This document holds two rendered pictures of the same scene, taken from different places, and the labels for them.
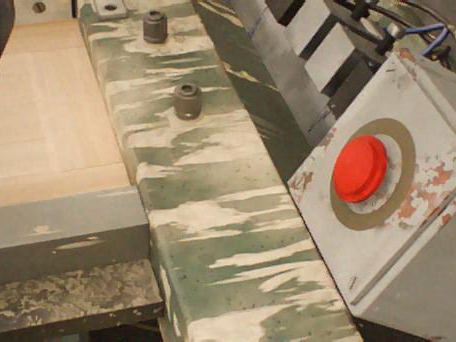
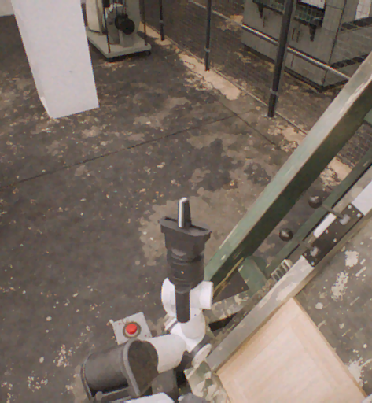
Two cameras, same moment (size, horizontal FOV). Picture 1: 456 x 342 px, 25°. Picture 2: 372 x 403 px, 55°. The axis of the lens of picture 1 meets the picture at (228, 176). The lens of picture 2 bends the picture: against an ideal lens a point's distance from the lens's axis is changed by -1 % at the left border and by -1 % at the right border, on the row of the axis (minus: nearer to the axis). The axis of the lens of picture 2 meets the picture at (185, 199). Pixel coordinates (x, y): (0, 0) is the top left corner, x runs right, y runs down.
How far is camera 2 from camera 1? 136 cm
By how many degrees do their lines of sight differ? 90
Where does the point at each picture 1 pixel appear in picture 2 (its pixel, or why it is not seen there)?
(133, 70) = not seen: outside the picture
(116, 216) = (211, 358)
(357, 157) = (130, 329)
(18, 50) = not seen: outside the picture
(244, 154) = (195, 389)
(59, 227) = (218, 350)
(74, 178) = (230, 376)
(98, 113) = not seen: outside the picture
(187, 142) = (205, 390)
